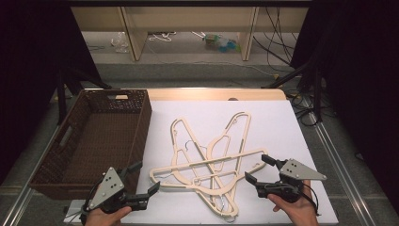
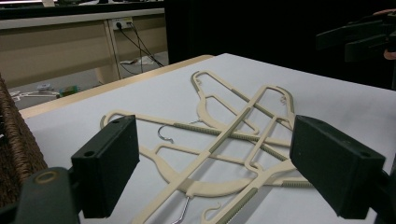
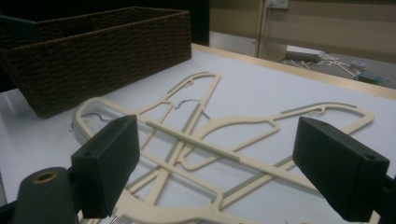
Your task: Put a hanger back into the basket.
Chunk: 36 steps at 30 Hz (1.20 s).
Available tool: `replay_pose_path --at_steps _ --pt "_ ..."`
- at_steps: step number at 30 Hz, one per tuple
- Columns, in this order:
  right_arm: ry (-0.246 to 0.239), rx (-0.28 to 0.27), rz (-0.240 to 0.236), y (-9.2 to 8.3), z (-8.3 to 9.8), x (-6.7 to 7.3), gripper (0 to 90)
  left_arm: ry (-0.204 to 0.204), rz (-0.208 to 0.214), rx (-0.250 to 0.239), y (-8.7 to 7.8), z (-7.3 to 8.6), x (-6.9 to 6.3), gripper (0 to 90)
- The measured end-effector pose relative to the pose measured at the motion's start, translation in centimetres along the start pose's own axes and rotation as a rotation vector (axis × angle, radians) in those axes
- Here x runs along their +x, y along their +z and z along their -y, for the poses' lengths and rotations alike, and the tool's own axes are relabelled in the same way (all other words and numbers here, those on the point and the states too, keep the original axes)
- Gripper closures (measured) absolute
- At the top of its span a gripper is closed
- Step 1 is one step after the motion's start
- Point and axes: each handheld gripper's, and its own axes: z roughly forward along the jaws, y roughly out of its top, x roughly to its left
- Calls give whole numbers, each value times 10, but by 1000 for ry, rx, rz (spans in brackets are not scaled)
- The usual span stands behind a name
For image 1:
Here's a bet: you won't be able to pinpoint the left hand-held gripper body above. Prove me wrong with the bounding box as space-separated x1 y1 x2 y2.
87 167 149 215

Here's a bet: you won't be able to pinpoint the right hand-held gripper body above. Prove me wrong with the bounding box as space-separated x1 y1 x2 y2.
255 157 327 203

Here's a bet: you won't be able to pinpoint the cream plastic clothes hanger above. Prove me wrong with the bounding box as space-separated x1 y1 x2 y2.
155 117 239 219
149 148 269 222
184 111 252 219

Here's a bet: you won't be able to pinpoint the brown woven plastic basket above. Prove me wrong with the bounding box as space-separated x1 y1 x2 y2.
28 89 153 201

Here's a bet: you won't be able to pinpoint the person's left hand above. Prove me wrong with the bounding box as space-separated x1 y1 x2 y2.
84 205 133 226

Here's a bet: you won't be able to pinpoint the person's right hand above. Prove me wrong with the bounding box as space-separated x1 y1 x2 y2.
267 180 320 226

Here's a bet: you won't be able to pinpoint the white table mat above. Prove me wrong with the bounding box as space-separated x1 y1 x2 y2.
64 99 340 226

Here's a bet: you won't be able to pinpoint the black tripod stand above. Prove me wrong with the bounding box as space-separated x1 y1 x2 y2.
261 58 325 124
56 66 113 125

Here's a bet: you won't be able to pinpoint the light wooden table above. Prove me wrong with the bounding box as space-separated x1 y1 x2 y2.
146 88 287 102

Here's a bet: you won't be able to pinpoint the dark curtain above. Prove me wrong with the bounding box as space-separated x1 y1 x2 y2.
289 0 399 215
0 0 102 186

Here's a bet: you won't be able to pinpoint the clear plastic bag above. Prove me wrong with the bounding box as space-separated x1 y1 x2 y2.
110 31 131 54

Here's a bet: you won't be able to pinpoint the colourful plastic toys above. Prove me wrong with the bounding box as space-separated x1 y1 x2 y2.
201 32 242 54

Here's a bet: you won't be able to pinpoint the beige wooden desk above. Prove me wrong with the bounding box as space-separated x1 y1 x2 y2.
71 7 310 62

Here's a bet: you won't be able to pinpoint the left hand-held gripper cable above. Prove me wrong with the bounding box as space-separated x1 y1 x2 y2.
66 178 105 226

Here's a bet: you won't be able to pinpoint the metal floor rail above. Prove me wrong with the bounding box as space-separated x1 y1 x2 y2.
0 124 61 226
300 96 378 226

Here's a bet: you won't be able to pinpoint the black floor cables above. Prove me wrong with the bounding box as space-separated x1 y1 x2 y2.
283 89 327 127

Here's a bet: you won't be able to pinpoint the hanging black cables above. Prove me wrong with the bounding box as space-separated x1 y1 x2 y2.
251 7 299 69

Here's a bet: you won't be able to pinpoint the white cord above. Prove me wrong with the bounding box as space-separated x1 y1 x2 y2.
148 30 178 43

